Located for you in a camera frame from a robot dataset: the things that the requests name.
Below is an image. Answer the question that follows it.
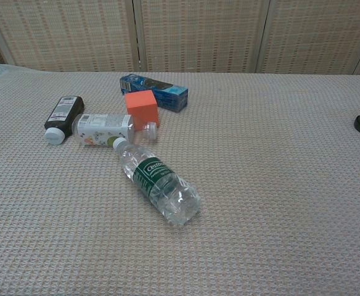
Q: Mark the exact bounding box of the clear water bottle green label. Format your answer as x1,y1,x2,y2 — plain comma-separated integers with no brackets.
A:
112,137,202,227

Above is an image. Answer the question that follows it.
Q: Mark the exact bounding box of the blue cookie box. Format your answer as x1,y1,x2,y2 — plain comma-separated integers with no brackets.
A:
119,73,189,113

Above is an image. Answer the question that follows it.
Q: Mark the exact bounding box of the orange cube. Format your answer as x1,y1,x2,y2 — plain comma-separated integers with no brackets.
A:
124,89,162,128

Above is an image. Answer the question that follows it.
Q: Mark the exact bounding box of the clear bottle white floral label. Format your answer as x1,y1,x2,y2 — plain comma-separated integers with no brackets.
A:
71,113,158,147

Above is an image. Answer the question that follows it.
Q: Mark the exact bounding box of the beige woven fringed tablecloth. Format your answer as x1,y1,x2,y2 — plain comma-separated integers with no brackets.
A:
0,64,360,296

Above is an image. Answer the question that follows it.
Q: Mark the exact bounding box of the dark brown bottle white cap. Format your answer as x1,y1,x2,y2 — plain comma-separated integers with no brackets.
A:
44,95,86,146

